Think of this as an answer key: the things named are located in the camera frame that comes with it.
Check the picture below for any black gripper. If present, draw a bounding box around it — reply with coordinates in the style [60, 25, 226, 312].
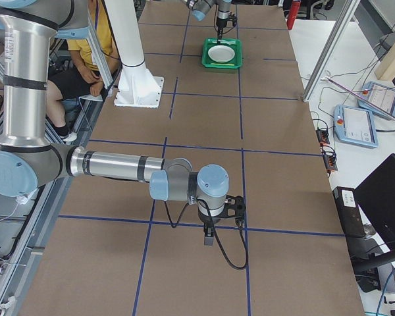
[198, 205, 224, 246]
[216, 18, 227, 40]

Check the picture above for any person's hand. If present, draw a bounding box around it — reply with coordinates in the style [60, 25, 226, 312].
[90, 82, 104, 97]

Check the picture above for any white round plate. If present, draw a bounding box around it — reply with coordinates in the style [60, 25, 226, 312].
[207, 45, 235, 63]

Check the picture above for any yellow plastic spoon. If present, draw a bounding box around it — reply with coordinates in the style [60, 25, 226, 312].
[211, 63, 235, 67]

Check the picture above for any green plastic tray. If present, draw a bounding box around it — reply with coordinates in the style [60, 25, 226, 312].
[201, 38, 242, 69]

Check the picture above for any red cylinder tube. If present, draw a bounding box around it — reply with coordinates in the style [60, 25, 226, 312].
[286, 0, 301, 30]

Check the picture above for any orange black adapter lower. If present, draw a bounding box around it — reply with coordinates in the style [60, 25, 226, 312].
[323, 154, 338, 174]

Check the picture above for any orange black adapter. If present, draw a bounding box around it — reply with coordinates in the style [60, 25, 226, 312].
[315, 129, 330, 146]
[323, 154, 338, 174]

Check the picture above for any black desktop box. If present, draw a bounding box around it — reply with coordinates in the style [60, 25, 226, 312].
[332, 186, 365, 238]

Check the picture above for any person in yellow shirt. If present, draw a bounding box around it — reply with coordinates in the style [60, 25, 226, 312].
[46, 1, 119, 142]

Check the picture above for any orange black adapter upper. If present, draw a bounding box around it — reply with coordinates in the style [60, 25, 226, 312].
[315, 129, 330, 146]

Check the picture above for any blue teach pendant near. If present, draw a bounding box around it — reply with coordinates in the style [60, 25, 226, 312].
[334, 105, 379, 148]

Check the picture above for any blue teach pendant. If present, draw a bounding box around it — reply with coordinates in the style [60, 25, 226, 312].
[334, 105, 379, 148]
[359, 81, 395, 117]

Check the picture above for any black monitor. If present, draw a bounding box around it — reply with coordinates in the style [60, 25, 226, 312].
[355, 153, 395, 250]

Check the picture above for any blue teach pendant far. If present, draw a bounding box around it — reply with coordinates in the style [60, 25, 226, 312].
[359, 81, 395, 117]

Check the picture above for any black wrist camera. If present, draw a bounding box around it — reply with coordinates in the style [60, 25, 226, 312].
[224, 195, 246, 228]
[228, 13, 237, 28]

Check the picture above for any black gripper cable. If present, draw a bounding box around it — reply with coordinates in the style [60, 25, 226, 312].
[163, 199, 249, 271]

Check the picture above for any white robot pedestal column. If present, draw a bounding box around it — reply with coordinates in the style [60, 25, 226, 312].
[111, 1, 164, 109]

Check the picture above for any aluminium frame post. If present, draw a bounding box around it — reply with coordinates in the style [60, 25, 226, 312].
[302, 0, 361, 102]

